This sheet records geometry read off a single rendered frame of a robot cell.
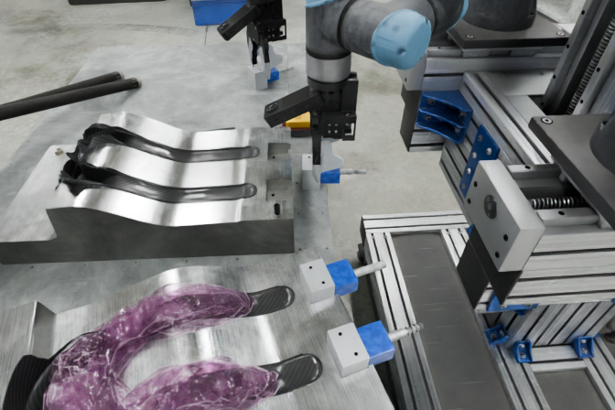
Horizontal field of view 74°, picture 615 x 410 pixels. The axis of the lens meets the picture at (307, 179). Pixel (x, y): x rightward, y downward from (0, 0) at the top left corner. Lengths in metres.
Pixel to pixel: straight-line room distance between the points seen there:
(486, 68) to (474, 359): 0.81
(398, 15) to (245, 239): 0.41
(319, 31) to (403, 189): 1.49
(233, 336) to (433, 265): 1.04
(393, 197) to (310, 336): 1.48
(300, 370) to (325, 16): 0.48
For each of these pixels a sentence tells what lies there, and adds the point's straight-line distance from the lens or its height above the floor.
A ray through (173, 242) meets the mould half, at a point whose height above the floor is 0.84.
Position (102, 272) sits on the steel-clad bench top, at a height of 0.80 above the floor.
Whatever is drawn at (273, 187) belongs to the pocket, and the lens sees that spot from 0.73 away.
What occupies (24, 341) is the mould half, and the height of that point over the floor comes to 0.91.
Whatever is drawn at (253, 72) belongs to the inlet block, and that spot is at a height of 0.85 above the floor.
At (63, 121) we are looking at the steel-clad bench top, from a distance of 1.20.
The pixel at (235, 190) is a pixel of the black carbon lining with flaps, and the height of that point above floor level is 0.88.
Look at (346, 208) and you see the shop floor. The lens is 1.91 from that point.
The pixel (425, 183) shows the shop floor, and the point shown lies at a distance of 2.11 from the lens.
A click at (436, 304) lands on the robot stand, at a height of 0.21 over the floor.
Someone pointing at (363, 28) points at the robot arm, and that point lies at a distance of 0.59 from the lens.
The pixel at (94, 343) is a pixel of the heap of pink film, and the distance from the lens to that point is 0.59.
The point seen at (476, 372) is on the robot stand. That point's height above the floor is 0.21.
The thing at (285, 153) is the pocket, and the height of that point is 0.86.
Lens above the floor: 1.37
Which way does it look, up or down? 42 degrees down
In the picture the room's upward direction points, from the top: straight up
